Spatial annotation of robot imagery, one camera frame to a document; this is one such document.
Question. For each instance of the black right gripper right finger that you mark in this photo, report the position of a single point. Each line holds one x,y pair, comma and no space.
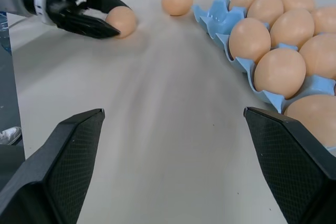
294,171

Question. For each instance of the white sneaker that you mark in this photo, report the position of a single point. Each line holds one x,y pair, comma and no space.
10,135

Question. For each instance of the blue egg carton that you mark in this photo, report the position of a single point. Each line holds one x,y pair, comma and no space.
219,18

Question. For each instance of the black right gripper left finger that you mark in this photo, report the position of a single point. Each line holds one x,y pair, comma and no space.
52,176

